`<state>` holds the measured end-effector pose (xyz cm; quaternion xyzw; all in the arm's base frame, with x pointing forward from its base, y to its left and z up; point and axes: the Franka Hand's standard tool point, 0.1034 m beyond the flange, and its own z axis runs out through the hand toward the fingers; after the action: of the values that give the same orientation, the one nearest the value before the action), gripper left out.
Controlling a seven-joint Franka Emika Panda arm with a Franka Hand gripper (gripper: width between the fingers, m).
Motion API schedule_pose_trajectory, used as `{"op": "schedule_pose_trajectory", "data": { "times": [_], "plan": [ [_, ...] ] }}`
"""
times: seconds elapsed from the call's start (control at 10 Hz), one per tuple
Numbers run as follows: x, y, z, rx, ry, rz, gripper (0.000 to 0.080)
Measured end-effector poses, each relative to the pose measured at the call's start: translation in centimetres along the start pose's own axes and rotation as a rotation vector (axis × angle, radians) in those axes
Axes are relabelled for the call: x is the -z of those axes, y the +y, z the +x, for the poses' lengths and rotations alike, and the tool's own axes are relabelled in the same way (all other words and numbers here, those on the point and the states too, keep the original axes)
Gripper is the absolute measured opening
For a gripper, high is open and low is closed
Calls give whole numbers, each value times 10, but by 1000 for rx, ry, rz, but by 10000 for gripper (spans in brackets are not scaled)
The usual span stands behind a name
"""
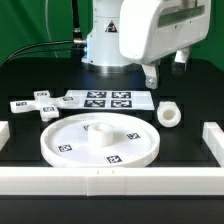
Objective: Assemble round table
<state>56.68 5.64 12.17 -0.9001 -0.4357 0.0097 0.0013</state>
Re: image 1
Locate black upright cable connector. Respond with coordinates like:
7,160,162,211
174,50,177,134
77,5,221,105
72,0,82,45

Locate white cross-shaped table base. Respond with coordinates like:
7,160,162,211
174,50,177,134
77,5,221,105
10,90,79,122

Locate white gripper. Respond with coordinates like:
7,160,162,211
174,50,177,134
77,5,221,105
119,0,211,89

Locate white fence block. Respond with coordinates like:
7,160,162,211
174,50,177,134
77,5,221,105
0,121,10,151
202,122,224,168

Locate white marker sheet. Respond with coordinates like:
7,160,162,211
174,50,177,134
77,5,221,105
60,90,154,110

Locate black cable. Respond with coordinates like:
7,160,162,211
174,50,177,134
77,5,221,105
0,39,84,67

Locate white right fence block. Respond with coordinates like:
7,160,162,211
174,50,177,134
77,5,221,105
202,122,224,168

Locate white left fence block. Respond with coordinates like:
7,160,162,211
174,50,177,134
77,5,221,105
0,121,10,151

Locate white round table top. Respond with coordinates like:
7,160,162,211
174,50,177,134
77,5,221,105
40,112,160,168

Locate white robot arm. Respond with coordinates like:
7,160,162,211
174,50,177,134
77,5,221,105
82,0,211,89

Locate white front fence bar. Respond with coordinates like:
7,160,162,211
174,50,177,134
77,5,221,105
0,167,224,196

